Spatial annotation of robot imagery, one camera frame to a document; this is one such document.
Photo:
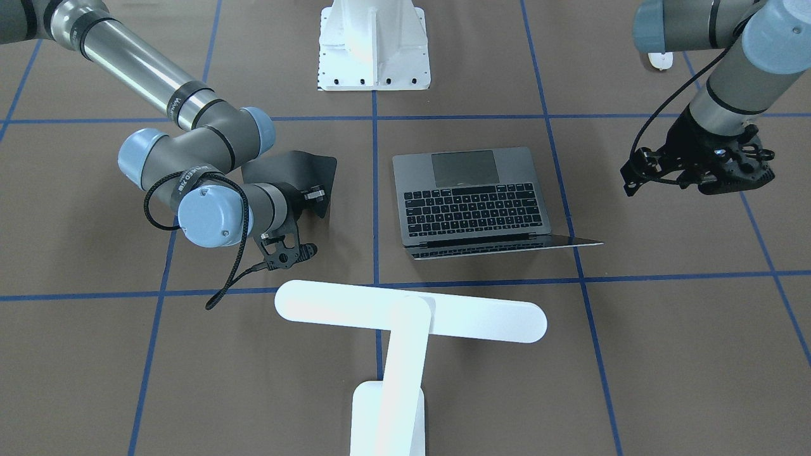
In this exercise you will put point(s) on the white computer mouse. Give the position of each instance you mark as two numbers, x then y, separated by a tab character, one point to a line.
660	61

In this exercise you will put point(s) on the white desk lamp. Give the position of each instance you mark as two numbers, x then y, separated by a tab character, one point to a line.
388	416

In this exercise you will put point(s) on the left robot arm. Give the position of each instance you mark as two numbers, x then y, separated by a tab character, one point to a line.
764	48

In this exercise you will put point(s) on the black mouse pad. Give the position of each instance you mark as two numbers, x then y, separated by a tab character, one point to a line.
298	168

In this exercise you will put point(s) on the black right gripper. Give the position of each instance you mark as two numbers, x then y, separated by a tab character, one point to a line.
296	194

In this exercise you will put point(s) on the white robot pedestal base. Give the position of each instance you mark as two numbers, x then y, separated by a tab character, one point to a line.
373	46

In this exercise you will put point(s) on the grey laptop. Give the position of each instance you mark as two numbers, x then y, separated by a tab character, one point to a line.
473	203

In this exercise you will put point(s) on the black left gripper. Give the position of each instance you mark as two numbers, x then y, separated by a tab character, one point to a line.
685	147

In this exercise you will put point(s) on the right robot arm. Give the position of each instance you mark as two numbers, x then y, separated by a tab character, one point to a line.
215	176

